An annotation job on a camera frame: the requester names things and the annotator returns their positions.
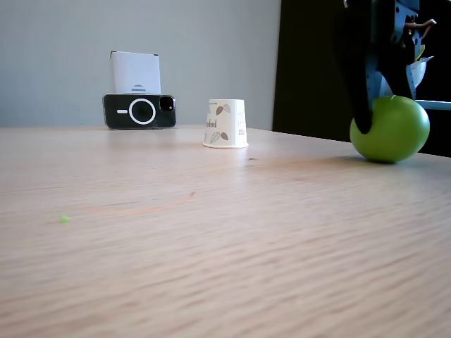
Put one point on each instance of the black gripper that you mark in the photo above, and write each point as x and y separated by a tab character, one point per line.
353	75

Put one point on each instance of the small green foam crumb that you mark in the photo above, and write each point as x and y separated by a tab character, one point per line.
64	219

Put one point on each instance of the white cardboard box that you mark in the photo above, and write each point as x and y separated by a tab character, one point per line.
135	72

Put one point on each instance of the dark background panel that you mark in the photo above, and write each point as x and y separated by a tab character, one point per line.
306	70

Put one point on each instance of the green foam ball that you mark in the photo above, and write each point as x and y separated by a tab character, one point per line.
396	132

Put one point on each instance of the leaf print paper cup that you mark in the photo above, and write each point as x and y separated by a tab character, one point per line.
225	123

